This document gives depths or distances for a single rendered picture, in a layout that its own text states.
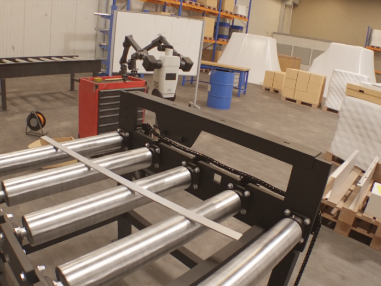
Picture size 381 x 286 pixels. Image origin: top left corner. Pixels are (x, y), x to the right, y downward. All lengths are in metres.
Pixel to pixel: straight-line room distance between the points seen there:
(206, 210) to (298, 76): 8.62
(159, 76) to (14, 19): 8.78
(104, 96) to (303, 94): 7.17
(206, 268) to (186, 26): 5.53
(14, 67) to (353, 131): 5.93
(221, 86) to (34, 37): 7.21
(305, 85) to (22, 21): 9.65
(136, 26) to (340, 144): 4.21
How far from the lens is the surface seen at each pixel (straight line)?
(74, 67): 6.63
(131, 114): 1.84
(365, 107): 4.46
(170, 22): 6.11
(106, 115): 3.53
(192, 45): 6.29
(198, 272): 1.06
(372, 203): 2.87
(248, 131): 1.27
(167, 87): 2.97
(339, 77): 9.38
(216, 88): 6.85
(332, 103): 9.45
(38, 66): 6.28
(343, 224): 2.98
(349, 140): 4.65
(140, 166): 1.60
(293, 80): 9.63
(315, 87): 9.44
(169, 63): 2.94
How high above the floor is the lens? 1.52
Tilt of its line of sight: 19 degrees down
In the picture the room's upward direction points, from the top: 7 degrees clockwise
